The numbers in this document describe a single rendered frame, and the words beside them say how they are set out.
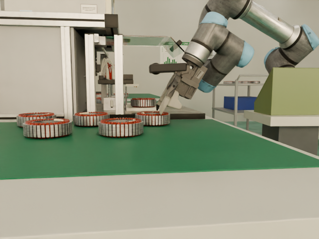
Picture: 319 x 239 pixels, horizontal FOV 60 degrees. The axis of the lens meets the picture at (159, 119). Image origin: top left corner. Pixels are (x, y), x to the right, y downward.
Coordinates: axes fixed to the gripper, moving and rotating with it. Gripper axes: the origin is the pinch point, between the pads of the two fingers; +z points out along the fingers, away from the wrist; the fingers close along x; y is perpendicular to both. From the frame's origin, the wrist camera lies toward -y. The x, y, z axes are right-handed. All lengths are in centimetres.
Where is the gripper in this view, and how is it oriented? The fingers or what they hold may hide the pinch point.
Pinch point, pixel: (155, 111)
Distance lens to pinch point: 88.2
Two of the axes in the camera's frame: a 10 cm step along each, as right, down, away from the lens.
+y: 8.6, 4.9, 1.3
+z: -5.0, 8.7, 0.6
